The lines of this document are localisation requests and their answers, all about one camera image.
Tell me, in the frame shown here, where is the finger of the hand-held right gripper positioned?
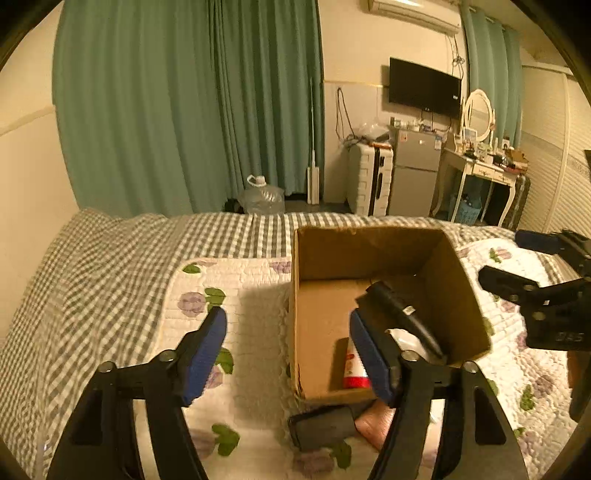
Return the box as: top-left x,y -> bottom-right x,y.
515,229 -> 591,278
478,265 -> 583,315

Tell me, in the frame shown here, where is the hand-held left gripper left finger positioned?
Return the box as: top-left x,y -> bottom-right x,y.
46,306 -> 228,480

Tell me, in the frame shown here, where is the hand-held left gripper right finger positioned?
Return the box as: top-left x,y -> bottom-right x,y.
348,309 -> 530,480

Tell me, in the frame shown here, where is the brown cardboard box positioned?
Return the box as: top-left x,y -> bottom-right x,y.
288,226 -> 493,403

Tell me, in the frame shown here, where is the red and white bottle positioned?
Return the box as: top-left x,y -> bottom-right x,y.
342,338 -> 373,390

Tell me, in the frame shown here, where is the dark suitcase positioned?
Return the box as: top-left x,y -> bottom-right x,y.
513,174 -> 532,232

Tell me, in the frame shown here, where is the white plastic item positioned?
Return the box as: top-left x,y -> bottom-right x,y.
385,327 -> 444,363

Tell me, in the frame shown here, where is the floral quilted bed cover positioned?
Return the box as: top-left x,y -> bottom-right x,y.
151,237 -> 583,480

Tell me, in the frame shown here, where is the pink brown object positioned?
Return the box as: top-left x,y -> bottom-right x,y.
355,401 -> 399,452

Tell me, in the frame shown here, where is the black remote control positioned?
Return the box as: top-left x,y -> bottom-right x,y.
355,281 -> 447,359

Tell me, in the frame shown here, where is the blue plastic basket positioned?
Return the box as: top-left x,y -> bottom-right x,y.
450,193 -> 484,226

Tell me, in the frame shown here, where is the black rectangular case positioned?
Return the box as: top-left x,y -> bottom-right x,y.
288,405 -> 356,453

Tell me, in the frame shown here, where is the group of cosmetic items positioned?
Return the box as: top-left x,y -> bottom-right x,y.
489,137 -> 530,175

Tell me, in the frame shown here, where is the white sliding wardrobe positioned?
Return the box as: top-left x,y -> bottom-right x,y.
517,64 -> 591,237

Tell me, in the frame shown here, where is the white dressing table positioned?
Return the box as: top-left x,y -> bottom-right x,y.
431,147 -> 521,230

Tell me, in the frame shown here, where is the white oval mirror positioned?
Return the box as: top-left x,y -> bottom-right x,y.
461,89 -> 496,144

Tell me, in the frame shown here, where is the silver refrigerator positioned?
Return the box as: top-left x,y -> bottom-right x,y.
387,128 -> 443,218

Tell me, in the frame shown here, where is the clear water jug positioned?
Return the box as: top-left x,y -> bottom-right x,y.
237,174 -> 286,216

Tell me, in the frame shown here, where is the white suitcase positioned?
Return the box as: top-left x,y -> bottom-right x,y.
346,141 -> 396,217

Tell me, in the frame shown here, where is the narrow green curtain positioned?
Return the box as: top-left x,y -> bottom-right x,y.
461,4 -> 525,149

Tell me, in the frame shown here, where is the black flat television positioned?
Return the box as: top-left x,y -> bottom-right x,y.
389,56 -> 463,119

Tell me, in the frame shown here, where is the clear plastic bag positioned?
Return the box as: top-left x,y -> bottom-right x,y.
353,120 -> 393,145

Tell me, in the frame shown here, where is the wide green curtain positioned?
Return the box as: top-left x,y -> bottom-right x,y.
52,0 -> 326,218

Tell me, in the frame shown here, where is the white air conditioner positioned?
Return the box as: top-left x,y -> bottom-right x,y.
360,0 -> 463,36

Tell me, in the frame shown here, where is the black wall cable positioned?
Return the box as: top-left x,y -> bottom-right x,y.
335,87 -> 357,142

